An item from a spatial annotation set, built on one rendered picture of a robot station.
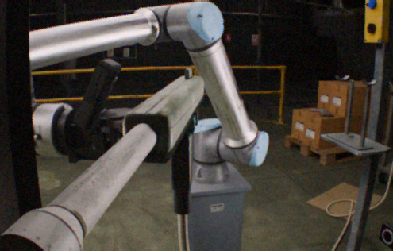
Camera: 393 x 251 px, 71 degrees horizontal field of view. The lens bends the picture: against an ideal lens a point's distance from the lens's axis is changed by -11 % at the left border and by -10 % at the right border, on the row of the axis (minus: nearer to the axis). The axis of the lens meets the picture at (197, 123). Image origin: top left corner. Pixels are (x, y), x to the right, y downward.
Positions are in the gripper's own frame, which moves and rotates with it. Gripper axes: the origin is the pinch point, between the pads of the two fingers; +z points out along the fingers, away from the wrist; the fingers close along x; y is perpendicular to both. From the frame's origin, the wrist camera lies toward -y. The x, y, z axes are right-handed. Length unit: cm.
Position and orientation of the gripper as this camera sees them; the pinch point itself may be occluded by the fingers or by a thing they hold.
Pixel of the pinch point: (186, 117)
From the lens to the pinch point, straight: 45.8
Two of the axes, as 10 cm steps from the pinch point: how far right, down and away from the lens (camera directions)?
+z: 9.9, 0.0, -1.1
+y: 0.2, 9.7, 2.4
